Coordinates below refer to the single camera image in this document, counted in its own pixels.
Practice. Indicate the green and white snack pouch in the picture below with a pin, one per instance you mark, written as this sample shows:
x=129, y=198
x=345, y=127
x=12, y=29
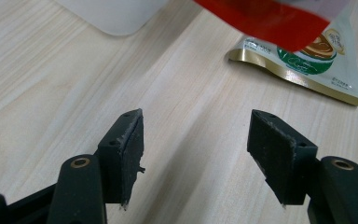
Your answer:
x=317, y=65

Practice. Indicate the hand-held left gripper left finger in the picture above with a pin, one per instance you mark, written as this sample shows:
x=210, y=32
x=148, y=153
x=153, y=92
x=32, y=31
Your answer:
x=124, y=155

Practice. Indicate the red and black snack packet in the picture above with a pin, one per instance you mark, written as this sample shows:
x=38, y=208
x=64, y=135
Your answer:
x=267, y=21

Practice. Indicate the clear plastic container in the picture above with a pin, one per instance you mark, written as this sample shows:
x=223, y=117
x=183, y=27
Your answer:
x=115, y=15

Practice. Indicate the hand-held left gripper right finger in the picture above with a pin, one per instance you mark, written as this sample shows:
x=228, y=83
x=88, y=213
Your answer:
x=279, y=155

